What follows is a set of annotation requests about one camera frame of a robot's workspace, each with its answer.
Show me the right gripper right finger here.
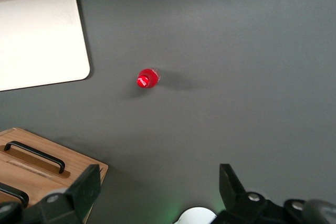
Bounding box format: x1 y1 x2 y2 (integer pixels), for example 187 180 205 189
214 163 289 224

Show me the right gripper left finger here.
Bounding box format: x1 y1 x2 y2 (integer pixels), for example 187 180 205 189
22 164 102 224

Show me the wooden drawer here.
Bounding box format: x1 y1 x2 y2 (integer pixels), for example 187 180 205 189
0 159 77 208
0 129 102 190

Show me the black metal drawer handle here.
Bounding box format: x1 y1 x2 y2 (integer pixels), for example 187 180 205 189
4 141 66 174
0 182 29 207

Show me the wooden drawer cabinet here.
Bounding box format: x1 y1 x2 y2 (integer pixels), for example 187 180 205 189
0 127 109 224

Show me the red soda bottle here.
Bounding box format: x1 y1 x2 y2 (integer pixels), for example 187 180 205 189
136 68 161 89

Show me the beige plastic tray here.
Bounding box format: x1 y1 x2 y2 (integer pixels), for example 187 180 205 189
0 0 91 92

